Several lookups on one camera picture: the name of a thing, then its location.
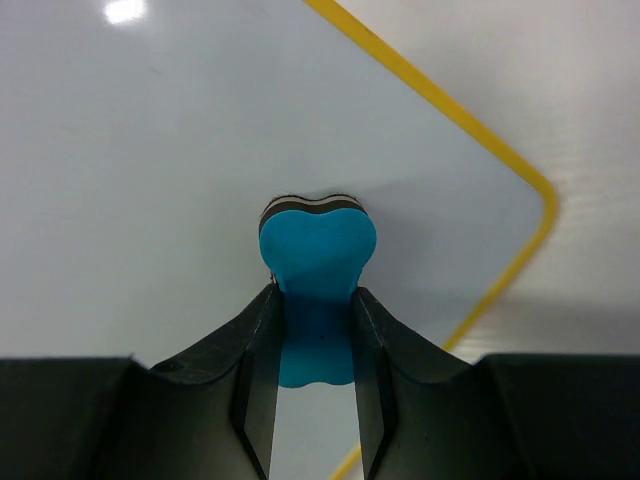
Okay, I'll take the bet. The yellow framed whiteboard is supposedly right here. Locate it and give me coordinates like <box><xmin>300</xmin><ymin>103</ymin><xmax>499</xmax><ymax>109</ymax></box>
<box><xmin>0</xmin><ymin>0</ymin><xmax>559</xmax><ymax>480</ymax></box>

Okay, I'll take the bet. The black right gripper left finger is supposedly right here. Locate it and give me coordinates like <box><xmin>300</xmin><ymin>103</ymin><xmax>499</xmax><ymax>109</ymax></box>
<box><xmin>1</xmin><ymin>285</ymin><xmax>283</xmax><ymax>479</ymax></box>

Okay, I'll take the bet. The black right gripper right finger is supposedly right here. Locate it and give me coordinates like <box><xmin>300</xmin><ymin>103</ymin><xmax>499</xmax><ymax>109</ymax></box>
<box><xmin>350</xmin><ymin>288</ymin><xmax>639</xmax><ymax>479</ymax></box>

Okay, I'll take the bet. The blue whiteboard eraser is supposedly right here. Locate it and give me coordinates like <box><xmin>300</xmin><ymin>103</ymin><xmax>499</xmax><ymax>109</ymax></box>
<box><xmin>258</xmin><ymin>194</ymin><xmax>377</xmax><ymax>389</ymax></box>

